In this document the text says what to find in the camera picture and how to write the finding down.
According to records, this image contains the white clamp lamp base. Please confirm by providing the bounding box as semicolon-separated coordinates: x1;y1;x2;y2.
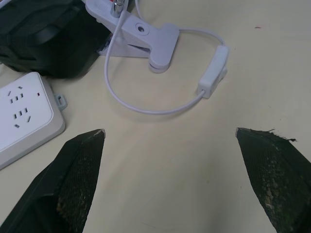
85;0;180;74

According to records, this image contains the white inline cord switch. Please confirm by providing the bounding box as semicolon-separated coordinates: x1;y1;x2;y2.
197;45;230;99

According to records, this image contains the black box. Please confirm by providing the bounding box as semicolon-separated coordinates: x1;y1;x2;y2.
0;0;113;79

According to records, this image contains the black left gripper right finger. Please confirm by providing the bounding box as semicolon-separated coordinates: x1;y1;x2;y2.
235;127;311;233

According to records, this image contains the white cable with inline switch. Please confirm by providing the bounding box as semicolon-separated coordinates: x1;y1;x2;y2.
104;0;225;116

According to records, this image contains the white power strip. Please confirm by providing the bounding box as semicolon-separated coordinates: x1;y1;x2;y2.
0;71;68;170

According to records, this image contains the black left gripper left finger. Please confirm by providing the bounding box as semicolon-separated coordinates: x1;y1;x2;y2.
0;129;106;233

